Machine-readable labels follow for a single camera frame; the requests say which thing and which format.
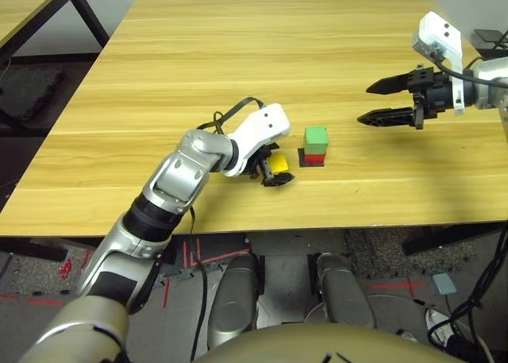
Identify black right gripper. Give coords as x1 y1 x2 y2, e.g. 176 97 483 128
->
356 65 456 131

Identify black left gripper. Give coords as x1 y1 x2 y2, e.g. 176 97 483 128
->
244 141 297 188

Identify yellow wooden block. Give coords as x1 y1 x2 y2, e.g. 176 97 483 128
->
268 153 291 175

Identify green wooden block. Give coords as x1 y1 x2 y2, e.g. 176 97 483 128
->
303 126 330 156

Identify black square marker pad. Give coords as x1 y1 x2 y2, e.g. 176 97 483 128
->
297 147 327 169

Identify black foot pedal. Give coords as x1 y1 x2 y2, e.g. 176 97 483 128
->
471 29 508 57

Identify grey robot left foot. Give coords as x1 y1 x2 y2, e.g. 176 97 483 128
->
206 253 260 350

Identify grey robot foot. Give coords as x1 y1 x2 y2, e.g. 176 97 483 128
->
206 253 260 350
314 252 376 330

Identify black foam floor mat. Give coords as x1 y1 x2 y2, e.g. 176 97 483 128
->
0 66 67 122
344 226 478 280

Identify grey robot right foot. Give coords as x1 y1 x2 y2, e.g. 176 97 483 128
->
314 252 376 330

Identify tan robot torso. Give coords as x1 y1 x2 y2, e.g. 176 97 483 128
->
193 322 466 363

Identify small grey floor box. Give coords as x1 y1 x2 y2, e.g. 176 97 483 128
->
431 272 458 295

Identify wooden side table black legs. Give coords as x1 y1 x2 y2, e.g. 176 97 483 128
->
0 0 110 64

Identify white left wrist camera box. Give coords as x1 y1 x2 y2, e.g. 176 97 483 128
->
221 102 292 179

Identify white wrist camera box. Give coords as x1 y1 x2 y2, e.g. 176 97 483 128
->
221 102 292 179
411 11 466 117

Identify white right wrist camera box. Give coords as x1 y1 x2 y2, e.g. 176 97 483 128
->
411 11 466 117

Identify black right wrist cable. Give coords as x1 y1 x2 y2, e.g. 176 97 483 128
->
435 60 508 89

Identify black table frame bar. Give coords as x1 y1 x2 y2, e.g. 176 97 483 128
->
0 237 105 263
402 221 508 256

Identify black floor cable bundle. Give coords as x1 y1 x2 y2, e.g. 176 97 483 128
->
427 223 508 363

